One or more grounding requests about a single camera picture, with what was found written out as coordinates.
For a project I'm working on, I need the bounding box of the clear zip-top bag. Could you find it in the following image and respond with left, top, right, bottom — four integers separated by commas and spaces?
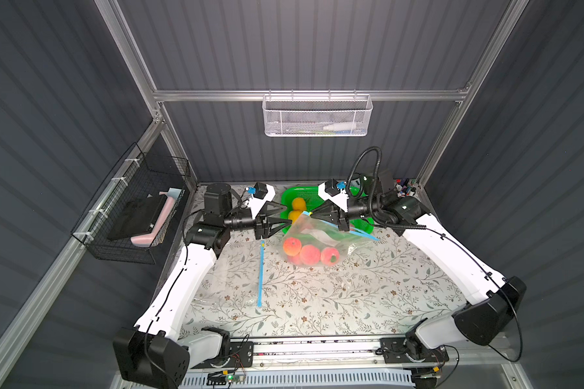
278, 212, 378, 267
184, 240, 277, 326

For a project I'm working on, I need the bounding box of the pink metal pen bucket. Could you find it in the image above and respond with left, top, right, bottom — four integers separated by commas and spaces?
394, 178, 418, 197

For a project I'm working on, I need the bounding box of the black wire side basket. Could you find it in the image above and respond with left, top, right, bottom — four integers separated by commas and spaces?
71, 144, 191, 265

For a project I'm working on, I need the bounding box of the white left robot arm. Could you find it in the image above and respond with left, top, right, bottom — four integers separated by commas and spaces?
113, 183, 291, 388

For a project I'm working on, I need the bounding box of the pink peach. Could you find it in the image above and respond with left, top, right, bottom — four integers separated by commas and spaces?
299, 245, 321, 266
321, 247, 341, 267

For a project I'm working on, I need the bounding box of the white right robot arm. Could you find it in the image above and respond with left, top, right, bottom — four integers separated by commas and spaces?
311, 179, 527, 362

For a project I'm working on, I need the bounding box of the white tube in basket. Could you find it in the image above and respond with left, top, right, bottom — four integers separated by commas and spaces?
322, 122, 357, 133

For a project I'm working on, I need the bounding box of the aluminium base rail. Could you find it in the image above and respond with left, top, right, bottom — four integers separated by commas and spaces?
198, 334, 462, 372

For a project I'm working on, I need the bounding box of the green plastic basket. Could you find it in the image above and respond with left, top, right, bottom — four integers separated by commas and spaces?
279, 184, 376, 235

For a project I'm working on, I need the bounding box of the pink handle tool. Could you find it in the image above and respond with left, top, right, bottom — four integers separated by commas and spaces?
131, 191, 177, 248

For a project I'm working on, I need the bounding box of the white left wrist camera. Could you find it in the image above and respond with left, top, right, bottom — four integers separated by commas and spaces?
246, 183, 276, 220

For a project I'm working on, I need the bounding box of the black flat case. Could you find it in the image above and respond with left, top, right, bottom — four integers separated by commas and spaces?
107, 195, 164, 241

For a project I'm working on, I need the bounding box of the white wire wall basket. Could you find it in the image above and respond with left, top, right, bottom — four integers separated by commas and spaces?
262, 93, 373, 138

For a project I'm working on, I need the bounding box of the red yellow peach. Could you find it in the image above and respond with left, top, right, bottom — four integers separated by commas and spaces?
282, 238, 303, 257

